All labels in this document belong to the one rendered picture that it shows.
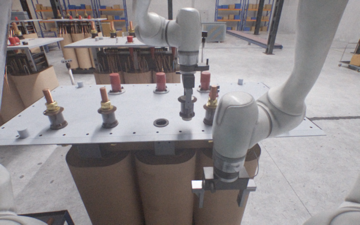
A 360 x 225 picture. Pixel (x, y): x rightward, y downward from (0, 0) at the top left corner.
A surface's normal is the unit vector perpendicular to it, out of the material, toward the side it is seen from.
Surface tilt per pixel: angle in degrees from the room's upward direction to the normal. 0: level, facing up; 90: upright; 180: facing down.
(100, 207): 90
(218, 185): 90
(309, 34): 133
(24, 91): 90
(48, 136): 0
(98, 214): 90
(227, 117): 81
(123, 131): 0
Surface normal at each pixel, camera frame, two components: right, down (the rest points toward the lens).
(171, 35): -0.44, 0.48
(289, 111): -0.07, -0.10
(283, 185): 0.00, -0.88
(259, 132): 0.51, 0.34
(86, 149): 0.05, 0.48
